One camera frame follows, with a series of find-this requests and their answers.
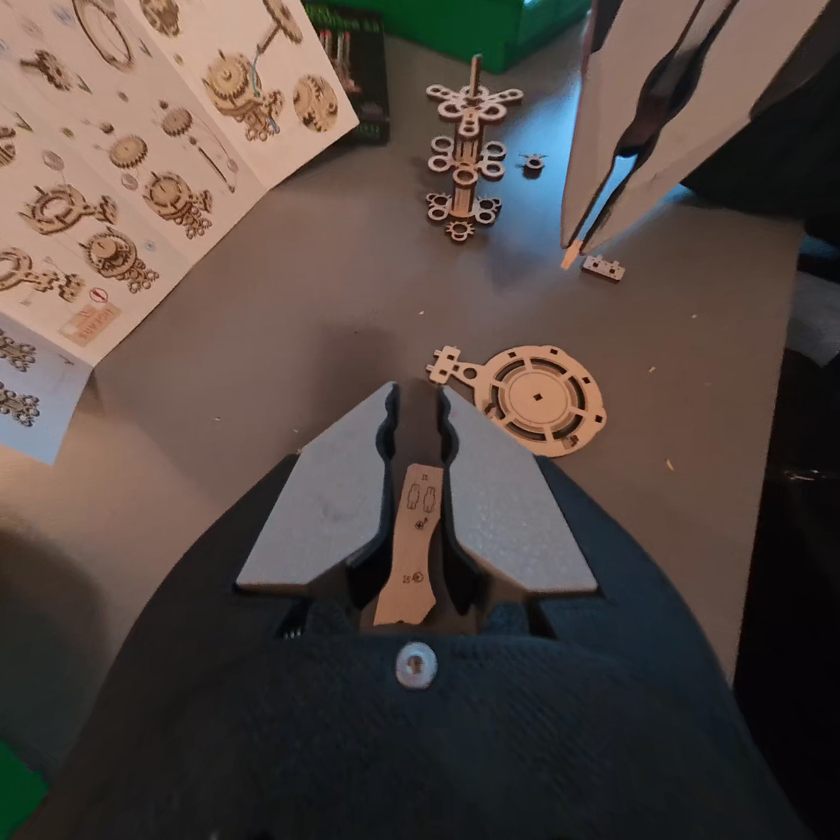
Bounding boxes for black kit box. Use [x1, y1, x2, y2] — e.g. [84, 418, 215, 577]
[307, 3, 392, 147]

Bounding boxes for wooden sheet with round cutout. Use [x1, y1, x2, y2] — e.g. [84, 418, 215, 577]
[374, 462, 444, 627]

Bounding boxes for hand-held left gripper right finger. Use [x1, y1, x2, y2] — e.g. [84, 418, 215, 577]
[436, 385, 599, 616]

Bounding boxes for round wooden disc part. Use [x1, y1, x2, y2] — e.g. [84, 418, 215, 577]
[425, 346, 605, 459]

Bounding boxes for green plastic bin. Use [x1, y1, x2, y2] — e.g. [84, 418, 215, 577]
[328, 0, 595, 74]
[0, 742, 51, 840]

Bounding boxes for wooden flower tower assembly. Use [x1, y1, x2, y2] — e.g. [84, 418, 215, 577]
[424, 54, 525, 242]

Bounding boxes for person's dark trousers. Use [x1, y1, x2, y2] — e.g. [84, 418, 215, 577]
[734, 217, 840, 840]

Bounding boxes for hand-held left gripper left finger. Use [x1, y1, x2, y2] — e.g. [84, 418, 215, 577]
[235, 382, 401, 610]

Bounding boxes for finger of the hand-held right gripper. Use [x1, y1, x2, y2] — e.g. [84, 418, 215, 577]
[560, 0, 704, 250]
[579, 0, 833, 257]

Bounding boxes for printed instruction booklet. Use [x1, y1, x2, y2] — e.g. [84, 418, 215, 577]
[0, 0, 361, 466]

